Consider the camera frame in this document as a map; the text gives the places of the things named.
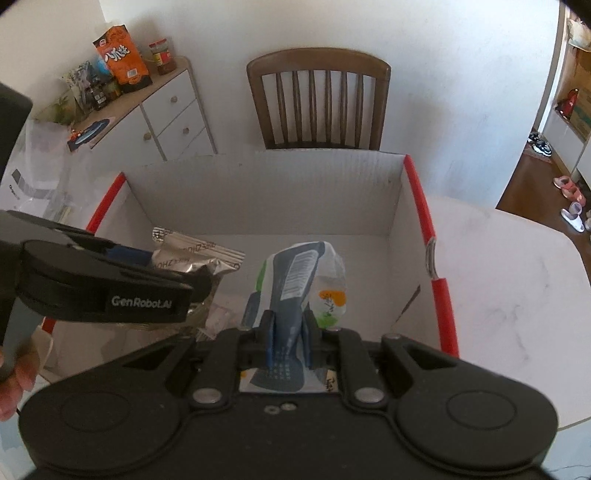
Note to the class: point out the red sauce jar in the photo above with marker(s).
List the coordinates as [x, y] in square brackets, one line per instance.
[162, 57]

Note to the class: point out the pink and white small packet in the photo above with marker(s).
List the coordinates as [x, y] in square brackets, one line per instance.
[224, 323]

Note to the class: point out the small green plant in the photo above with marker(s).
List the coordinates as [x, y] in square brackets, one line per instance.
[55, 108]

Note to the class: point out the white slippers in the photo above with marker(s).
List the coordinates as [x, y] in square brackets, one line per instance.
[572, 217]

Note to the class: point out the pink slippers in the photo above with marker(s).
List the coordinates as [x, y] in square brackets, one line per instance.
[569, 185]

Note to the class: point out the small dark glass bottle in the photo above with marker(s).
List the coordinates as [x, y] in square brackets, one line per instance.
[113, 87]
[98, 94]

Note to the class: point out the brown wooden chair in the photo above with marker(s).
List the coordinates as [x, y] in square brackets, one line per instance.
[318, 62]

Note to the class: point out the black and white sneakers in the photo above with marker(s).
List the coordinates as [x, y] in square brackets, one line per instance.
[541, 144]

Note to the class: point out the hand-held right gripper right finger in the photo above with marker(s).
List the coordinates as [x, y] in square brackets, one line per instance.
[308, 339]

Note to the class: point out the orange snack bag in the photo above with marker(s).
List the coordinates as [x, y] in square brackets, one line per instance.
[122, 57]

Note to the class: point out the blue and white plastic packet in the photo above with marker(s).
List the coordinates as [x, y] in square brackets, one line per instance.
[295, 277]

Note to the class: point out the red and white cardboard box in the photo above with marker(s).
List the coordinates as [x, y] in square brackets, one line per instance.
[277, 194]

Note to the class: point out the person's left hand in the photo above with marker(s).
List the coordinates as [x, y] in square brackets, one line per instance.
[21, 378]

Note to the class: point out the printed picture packet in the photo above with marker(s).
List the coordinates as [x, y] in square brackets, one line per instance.
[81, 78]

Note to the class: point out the silver foil packet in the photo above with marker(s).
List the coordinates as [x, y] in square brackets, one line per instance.
[184, 251]

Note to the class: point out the white drawer cabinet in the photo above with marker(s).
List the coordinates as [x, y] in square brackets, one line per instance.
[175, 120]

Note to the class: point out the red bag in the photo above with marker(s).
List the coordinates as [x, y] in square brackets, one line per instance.
[569, 104]

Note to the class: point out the brown cardboard carton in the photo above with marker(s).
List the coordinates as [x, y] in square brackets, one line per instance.
[584, 115]

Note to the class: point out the clear plastic bag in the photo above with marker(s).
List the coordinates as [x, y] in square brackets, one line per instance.
[41, 157]

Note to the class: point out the blue round dish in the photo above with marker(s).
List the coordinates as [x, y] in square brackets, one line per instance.
[90, 131]

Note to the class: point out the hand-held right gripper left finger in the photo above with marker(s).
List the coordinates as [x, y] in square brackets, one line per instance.
[268, 337]

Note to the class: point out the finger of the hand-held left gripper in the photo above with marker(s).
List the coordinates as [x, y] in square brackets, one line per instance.
[131, 256]
[198, 281]

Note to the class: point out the white marble desktop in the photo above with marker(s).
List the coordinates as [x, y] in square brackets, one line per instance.
[508, 277]

